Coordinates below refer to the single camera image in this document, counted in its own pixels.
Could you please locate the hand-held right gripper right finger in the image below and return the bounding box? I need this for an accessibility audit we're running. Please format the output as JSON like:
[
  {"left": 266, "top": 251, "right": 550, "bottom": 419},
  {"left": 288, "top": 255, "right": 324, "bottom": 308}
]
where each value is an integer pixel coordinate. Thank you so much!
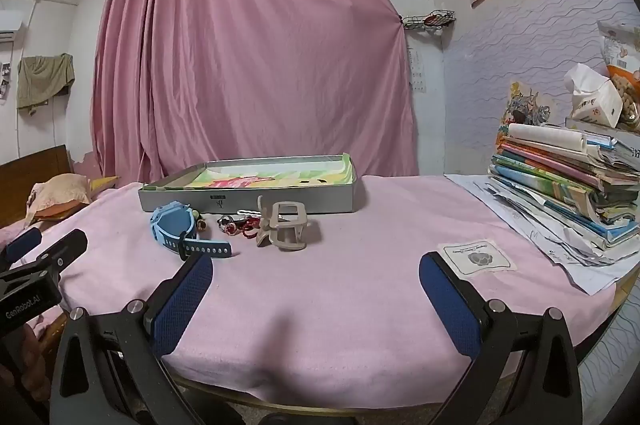
[{"left": 419, "top": 251, "right": 583, "bottom": 425}]

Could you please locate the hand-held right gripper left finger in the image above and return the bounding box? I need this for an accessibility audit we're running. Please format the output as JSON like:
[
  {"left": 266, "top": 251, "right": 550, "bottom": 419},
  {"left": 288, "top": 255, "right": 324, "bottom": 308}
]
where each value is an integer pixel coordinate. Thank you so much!
[{"left": 50, "top": 252, "right": 216, "bottom": 425}]

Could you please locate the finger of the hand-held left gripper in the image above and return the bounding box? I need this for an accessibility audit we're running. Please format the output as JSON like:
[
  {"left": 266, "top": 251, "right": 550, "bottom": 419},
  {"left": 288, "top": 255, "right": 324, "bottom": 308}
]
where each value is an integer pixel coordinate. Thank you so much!
[
  {"left": 27, "top": 228, "right": 89, "bottom": 280},
  {"left": 4, "top": 227, "right": 44, "bottom": 262}
]

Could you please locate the blue smartwatch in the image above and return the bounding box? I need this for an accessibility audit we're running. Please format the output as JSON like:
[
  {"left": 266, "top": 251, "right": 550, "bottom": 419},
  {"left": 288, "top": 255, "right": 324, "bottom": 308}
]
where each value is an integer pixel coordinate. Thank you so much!
[{"left": 150, "top": 201, "right": 232, "bottom": 262}]

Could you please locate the red cord charm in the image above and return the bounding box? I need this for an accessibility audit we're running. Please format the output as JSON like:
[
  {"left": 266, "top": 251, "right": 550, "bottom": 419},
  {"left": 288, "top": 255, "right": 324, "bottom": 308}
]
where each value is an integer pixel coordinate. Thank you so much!
[{"left": 217, "top": 212, "right": 261, "bottom": 238}]

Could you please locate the beige hair claw clip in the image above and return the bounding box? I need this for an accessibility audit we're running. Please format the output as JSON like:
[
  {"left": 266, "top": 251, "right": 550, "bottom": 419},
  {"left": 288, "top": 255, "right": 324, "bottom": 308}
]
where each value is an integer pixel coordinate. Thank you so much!
[{"left": 255, "top": 195, "right": 308, "bottom": 252}]

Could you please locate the grey tray with colourful drawing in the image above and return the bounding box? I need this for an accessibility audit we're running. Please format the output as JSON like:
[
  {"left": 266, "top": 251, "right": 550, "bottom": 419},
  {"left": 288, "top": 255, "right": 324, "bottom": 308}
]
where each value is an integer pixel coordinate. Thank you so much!
[{"left": 138, "top": 152, "right": 358, "bottom": 214}]

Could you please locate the peach pillow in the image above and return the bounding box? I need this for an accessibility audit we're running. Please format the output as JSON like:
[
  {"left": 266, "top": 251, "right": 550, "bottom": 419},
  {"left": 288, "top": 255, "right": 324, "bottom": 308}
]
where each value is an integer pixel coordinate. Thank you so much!
[{"left": 25, "top": 174, "right": 94, "bottom": 224}]

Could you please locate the wooden headboard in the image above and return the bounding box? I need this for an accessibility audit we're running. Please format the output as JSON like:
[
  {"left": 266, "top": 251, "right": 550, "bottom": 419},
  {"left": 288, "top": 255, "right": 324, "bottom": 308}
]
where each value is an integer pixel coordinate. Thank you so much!
[{"left": 0, "top": 145, "right": 71, "bottom": 229}]

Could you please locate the olive hanging garment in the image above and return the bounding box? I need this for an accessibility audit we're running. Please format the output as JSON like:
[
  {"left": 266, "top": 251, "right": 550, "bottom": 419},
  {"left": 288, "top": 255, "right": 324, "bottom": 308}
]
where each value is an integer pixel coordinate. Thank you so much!
[{"left": 16, "top": 53, "right": 76, "bottom": 115}]

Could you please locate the stack of books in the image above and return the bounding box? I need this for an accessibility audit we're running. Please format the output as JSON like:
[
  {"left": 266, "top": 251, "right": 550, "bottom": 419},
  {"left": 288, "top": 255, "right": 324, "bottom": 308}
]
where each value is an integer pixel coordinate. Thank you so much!
[{"left": 487, "top": 122, "right": 640, "bottom": 252}]

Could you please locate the white air conditioner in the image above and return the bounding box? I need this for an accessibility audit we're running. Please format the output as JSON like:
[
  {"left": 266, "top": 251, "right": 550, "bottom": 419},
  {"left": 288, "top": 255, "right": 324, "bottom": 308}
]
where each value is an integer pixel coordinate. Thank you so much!
[{"left": 0, "top": 9, "right": 25, "bottom": 42}]

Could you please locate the white tissue pack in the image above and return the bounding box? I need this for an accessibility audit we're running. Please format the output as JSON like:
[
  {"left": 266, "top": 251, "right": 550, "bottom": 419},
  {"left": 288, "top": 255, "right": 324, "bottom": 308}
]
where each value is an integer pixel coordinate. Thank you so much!
[{"left": 564, "top": 62, "right": 624, "bottom": 129}]

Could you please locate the pink curtain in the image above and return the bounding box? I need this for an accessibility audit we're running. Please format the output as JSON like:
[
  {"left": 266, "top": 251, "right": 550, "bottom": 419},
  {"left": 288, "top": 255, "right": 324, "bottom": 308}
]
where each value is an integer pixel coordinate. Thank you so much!
[{"left": 91, "top": 0, "right": 420, "bottom": 186}]

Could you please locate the snack bag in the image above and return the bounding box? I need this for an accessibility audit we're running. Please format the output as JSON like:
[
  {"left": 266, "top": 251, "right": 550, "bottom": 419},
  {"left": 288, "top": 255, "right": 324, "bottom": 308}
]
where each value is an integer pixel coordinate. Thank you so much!
[{"left": 597, "top": 20, "right": 640, "bottom": 128}]

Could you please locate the colourful wall sticker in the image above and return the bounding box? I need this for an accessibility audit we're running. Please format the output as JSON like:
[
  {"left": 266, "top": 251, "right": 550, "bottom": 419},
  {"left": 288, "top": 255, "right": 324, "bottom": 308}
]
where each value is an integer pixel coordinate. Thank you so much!
[{"left": 502, "top": 79, "right": 551, "bottom": 126}]

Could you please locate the wall calendar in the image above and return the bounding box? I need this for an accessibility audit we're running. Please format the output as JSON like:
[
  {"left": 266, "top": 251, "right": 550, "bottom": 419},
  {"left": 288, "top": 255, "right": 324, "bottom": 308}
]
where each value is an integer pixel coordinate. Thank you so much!
[{"left": 407, "top": 46, "right": 427, "bottom": 94}]

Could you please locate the wire wall basket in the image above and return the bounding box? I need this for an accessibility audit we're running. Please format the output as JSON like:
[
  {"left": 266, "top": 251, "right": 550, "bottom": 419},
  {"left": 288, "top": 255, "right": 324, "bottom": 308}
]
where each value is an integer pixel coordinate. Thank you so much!
[{"left": 402, "top": 9, "right": 456, "bottom": 31}]

